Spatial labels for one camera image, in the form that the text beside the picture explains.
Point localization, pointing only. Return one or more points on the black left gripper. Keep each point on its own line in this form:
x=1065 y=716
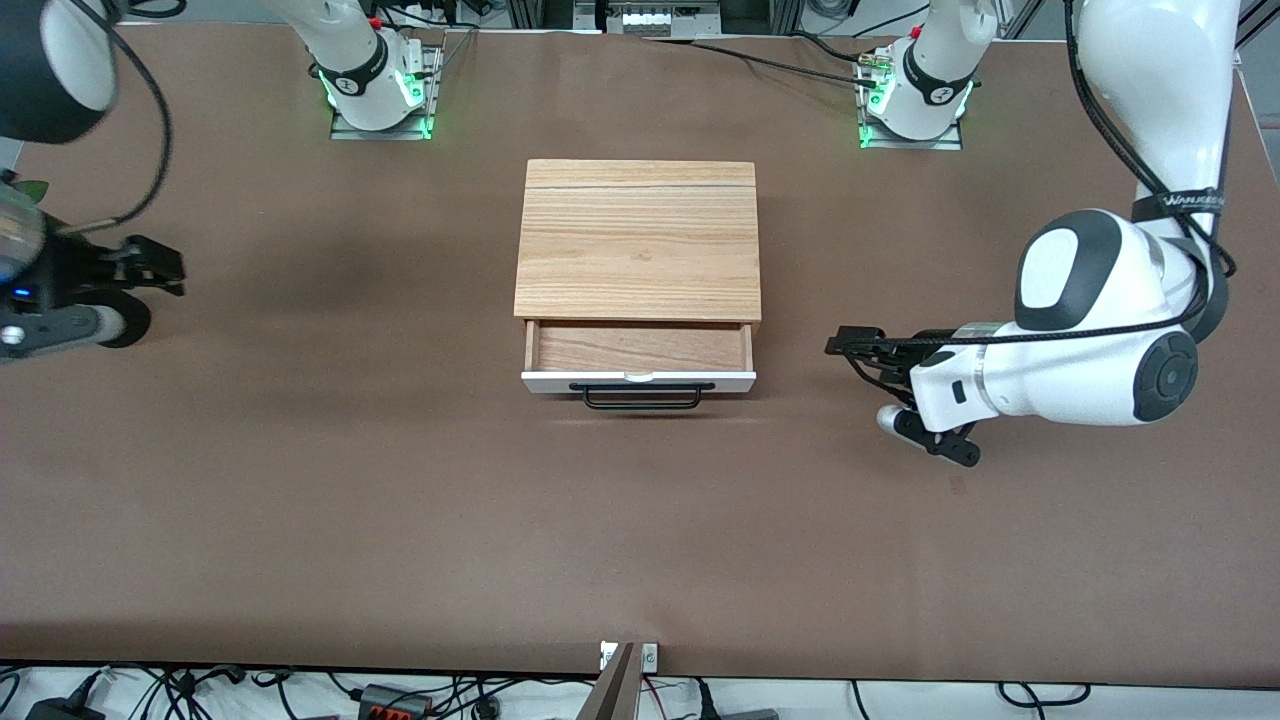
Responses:
x=912 y=350

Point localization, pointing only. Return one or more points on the wooden post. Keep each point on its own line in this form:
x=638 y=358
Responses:
x=610 y=690

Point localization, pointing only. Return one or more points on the black power adapter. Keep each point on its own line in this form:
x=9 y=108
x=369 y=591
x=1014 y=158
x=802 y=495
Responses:
x=65 y=710

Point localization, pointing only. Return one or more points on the aluminium corner frame bracket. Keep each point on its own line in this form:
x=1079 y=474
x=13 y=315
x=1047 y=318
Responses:
x=1258 y=30

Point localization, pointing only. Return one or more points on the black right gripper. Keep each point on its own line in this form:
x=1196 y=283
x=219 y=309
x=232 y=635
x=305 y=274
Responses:
x=72 y=270

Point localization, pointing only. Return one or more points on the white power strip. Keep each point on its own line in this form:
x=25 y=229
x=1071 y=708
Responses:
x=647 y=20

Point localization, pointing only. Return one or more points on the black box with orange connectors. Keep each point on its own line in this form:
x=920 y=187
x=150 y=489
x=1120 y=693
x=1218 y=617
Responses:
x=395 y=702

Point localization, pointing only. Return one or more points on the light wooden drawer cabinet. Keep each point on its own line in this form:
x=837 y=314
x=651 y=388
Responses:
x=640 y=240

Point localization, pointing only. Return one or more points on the red artificial rose with leaves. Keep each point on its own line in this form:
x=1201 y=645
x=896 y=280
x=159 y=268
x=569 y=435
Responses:
x=32 y=189

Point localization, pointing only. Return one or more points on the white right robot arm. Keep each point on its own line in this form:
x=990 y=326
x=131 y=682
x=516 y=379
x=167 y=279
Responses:
x=360 y=60

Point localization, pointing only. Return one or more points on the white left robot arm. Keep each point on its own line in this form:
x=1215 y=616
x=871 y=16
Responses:
x=1090 y=380

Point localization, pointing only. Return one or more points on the wooden drawer with white front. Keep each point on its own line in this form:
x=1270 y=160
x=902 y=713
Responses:
x=640 y=350

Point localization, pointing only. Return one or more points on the small metal bracket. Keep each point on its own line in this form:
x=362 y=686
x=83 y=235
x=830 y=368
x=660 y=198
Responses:
x=650 y=657

